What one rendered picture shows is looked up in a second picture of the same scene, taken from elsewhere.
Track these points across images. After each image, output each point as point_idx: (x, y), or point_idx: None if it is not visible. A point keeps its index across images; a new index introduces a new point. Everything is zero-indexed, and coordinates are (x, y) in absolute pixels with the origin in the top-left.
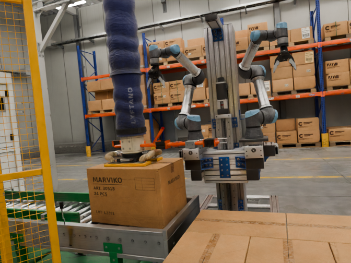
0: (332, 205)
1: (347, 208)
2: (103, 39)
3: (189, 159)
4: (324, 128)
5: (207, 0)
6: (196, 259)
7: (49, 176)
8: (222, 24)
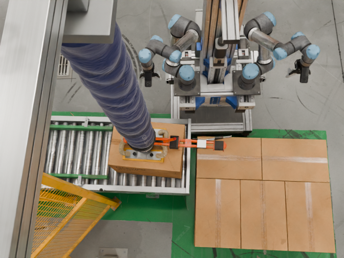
0: (293, 9)
1: (305, 15)
2: None
3: (185, 110)
4: None
5: None
6: (213, 212)
7: (93, 195)
8: None
